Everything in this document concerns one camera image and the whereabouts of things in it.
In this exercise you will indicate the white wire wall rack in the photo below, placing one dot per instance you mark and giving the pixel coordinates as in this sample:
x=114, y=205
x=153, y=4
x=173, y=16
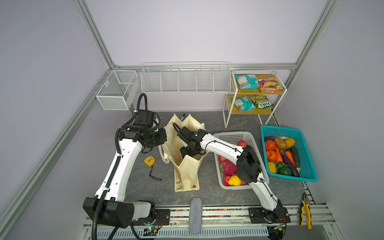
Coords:
x=186, y=77

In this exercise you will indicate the orange bell pepper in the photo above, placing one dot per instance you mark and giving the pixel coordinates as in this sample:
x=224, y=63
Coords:
x=272, y=156

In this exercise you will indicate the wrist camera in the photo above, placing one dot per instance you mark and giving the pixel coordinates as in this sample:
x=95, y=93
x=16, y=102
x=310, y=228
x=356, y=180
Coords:
x=185, y=134
x=147, y=119

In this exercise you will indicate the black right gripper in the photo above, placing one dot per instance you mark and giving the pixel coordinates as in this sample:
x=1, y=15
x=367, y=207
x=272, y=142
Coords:
x=183, y=152

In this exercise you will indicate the red apple back right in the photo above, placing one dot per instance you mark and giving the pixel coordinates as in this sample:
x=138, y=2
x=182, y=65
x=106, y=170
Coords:
x=242, y=144

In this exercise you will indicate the teal snack bag lower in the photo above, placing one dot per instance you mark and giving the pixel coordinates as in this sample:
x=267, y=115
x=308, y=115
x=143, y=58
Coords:
x=243, y=104

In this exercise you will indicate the green bell pepper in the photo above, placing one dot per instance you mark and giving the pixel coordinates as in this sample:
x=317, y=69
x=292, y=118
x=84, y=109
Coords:
x=283, y=169

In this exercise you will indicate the red apple front left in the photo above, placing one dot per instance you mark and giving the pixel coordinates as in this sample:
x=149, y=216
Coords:
x=226, y=180

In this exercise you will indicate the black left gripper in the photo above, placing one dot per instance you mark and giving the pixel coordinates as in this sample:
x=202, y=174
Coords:
x=163, y=138

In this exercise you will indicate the white wire cube basket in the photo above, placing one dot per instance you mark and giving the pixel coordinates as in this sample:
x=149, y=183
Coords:
x=118, y=90

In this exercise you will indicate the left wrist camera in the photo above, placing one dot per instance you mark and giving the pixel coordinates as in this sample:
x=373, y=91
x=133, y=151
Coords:
x=147, y=119

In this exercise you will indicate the red apple middle left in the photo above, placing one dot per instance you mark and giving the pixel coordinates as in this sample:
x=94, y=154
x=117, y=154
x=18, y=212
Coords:
x=222, y=159

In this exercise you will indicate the white plastic basket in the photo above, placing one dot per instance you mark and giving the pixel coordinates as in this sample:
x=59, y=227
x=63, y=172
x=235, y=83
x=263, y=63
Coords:
x=234, y=138

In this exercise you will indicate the teal snack bag upper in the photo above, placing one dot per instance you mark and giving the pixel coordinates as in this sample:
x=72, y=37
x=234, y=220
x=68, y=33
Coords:
x=247, y=81

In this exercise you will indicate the white two-tier wooden shelf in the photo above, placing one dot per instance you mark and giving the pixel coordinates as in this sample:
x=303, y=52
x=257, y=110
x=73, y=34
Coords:
x=254, y=94

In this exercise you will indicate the red apple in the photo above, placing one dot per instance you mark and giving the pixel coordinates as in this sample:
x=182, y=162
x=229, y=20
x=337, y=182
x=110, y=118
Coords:
x=226, y=180
x=222, y=159
x=242, y=144

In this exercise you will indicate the yellow lemon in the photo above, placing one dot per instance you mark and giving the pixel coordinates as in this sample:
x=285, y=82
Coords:
x=234, y=181

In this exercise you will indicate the orange carrot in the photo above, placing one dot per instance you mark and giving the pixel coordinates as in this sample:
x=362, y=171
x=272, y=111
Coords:
x=290, y=156
x=279, y=157

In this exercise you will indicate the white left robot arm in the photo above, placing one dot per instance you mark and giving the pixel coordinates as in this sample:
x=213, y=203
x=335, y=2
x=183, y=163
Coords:
x=140, y=134

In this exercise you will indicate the dark cucumber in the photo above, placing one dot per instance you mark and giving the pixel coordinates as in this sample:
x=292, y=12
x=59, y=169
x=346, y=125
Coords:
x=296, y=157

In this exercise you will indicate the yellow tape measure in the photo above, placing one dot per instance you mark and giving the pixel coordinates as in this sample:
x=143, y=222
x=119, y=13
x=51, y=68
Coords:
x=150, y=161

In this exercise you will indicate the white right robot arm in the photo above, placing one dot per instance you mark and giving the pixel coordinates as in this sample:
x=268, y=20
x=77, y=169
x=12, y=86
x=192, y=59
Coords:
x=249, y=170

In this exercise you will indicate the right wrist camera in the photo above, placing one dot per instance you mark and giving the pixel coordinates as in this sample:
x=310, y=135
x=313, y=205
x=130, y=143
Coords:
x=185, y=134

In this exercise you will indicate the teal snack bag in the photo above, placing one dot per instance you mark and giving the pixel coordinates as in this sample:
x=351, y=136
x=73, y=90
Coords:
x=247, y=81
x=243, y=104

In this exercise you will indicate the pink dragon fruit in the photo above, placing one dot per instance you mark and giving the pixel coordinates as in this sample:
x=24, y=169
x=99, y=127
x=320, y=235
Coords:
x=228, y=168

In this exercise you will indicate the grey padded cylinder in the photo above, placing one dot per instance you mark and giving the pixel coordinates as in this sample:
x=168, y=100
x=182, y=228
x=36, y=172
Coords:
x=196, y=216

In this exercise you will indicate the yellow mango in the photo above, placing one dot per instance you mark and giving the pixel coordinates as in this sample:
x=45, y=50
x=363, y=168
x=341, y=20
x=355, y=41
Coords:
x=289, y=143

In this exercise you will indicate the yellow black pliers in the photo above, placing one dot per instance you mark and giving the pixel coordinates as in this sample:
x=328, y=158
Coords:
x=305, y=211

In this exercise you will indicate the teal plastic basket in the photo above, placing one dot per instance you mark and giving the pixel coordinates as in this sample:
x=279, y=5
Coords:
x=307, y=171

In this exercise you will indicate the green Fox's candy bag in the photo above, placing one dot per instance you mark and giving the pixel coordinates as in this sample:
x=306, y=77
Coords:
x=261, y=102

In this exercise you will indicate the purple eggplant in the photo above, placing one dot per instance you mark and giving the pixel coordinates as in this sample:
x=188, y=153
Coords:
x=289, y=163

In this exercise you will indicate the brown potato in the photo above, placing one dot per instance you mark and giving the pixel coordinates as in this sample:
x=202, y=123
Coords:
x=280, y=143

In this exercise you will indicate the red tomato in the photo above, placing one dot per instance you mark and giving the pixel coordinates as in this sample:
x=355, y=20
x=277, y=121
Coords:
x=270, y=145

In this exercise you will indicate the yellow bell pepper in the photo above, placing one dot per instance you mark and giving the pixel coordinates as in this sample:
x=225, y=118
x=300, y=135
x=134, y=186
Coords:
x=272, y=167

